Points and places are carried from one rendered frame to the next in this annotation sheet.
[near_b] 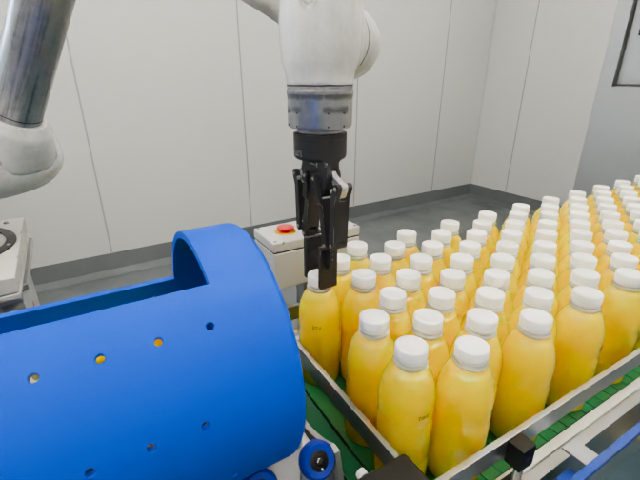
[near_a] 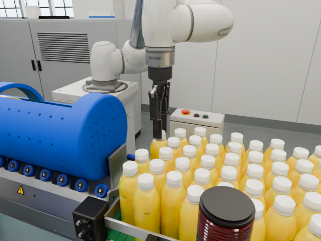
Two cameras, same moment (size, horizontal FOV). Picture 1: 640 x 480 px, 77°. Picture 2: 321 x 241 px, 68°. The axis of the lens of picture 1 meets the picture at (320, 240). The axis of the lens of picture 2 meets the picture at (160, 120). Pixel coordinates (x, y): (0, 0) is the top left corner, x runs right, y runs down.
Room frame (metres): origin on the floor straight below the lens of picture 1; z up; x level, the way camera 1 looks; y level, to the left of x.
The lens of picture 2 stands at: (0.12, -0.58, 1.45)
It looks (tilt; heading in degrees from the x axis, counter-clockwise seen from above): 23 degrees down; 52
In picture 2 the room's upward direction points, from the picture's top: straight up
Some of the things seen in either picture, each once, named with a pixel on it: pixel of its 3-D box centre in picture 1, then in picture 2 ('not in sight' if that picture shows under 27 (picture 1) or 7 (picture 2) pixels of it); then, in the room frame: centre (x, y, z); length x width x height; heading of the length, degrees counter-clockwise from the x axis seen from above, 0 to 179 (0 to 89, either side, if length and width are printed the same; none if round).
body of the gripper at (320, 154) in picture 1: (320, 163); (160, 81); (0.58, 0.00, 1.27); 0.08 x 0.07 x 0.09; 30
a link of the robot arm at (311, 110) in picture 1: (320, 110); (160, 56); (0.58, 0.00, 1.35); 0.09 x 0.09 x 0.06
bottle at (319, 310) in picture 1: (319, 330); (159, 158); (0.58, 0.00, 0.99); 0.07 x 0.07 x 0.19
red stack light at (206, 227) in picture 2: not in sight; (224, 220); (0.32, -0.45, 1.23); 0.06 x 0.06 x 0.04
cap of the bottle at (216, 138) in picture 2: (394, 247); (216, 138); (0.70, -0.14, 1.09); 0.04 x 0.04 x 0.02
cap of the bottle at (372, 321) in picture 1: (373, 320); (141, 154); (0.45, -0.07, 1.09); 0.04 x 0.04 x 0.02
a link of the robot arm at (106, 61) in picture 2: not in sight; (105, 60); (0.78, 0.81, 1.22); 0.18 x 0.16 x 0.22; 164
